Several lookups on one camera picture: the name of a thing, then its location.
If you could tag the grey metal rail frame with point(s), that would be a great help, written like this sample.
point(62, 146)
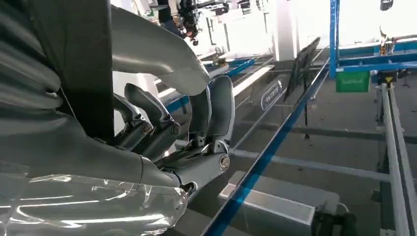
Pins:
point(391, 163)

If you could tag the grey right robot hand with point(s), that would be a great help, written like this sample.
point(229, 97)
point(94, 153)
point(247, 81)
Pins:
point(156, 55)

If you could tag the black robot foot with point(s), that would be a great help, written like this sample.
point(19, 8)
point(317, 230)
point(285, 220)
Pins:
point(332, 224)

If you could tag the black equipment rig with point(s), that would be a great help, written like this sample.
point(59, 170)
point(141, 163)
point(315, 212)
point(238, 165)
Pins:
point(190, 16)

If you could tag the black stand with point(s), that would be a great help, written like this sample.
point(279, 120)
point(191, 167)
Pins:
point(301, 65)

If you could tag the green crate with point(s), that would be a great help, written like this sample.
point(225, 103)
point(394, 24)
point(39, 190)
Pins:
point(352, 82)

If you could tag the white grille panel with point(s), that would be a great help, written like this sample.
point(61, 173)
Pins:
point(270, 203)

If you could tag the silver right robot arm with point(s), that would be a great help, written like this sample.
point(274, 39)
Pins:
point(22, 65)

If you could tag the blue metal shelf rack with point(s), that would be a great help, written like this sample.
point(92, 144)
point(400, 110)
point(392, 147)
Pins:
point(260, 163)

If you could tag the oval white-rimmed sign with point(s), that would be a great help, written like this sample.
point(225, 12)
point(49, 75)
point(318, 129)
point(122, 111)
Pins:
point(271, 95)

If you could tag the clear plastic wrap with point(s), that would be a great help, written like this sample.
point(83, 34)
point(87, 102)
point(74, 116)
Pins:
point(81, 211)

